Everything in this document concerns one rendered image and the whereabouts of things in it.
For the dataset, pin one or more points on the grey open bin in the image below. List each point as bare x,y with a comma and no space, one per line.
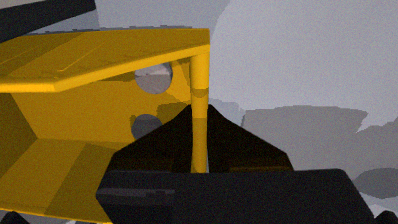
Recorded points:
34,219

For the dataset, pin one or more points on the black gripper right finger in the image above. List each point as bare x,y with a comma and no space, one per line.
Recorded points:
239,150

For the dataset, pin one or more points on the yellow bin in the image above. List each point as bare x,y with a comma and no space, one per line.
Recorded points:
55,147

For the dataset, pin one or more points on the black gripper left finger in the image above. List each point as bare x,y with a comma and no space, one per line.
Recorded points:
160,149

